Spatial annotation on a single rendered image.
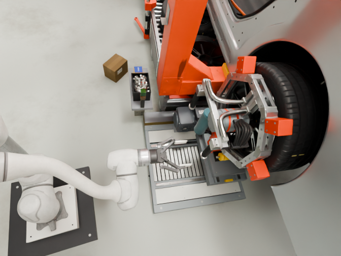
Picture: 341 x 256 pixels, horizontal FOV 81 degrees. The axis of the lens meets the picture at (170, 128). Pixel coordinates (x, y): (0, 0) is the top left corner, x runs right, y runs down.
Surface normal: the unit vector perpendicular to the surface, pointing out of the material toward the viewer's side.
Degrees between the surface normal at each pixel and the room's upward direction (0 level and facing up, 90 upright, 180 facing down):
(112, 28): 0
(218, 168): 0
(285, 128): 35
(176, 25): 90
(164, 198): 0
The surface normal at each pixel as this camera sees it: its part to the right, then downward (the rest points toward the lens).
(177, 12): 0.15, 0.89
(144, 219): 0.15, -0.45
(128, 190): 0.58, -0.19
